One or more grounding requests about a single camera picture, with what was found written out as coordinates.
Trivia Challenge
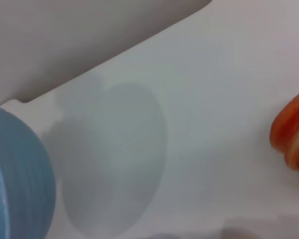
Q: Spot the blue plastic bowl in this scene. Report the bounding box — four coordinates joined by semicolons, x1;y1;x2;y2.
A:
0;105;57;239

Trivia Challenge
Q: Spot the orange striped bread roll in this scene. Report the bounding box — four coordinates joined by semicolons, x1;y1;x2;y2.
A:
269;87;299;187

